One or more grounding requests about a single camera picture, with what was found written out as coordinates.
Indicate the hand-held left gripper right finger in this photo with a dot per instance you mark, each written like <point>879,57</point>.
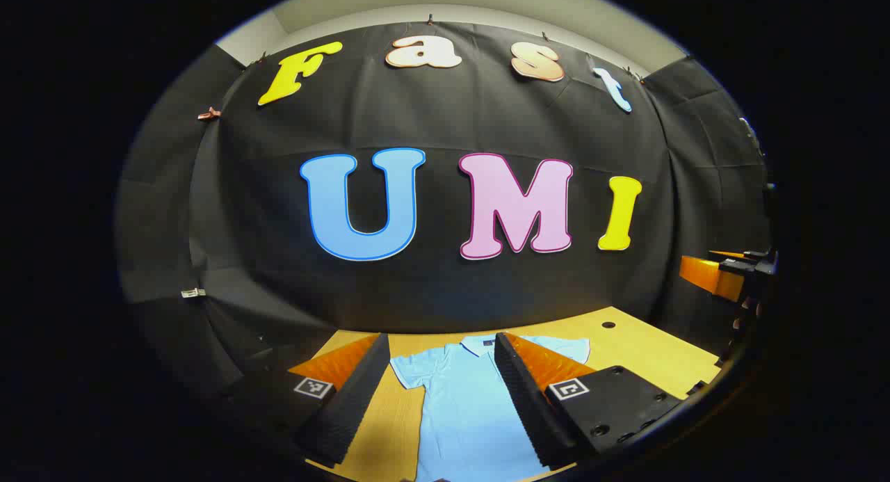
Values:
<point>521,398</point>

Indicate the light blue T-shirt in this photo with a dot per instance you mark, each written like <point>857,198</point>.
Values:
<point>459,412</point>

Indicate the black backdrop cloth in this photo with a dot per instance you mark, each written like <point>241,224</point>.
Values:
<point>445,120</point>

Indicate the red backdrop clip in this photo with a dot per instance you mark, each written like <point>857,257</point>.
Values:
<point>208,114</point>

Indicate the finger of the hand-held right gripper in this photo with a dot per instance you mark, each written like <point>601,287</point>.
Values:
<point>709,277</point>
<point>744,254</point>

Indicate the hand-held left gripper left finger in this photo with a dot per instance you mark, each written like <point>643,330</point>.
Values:
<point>354,398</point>

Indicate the white backdrop clip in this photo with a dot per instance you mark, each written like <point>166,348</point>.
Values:
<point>193,293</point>

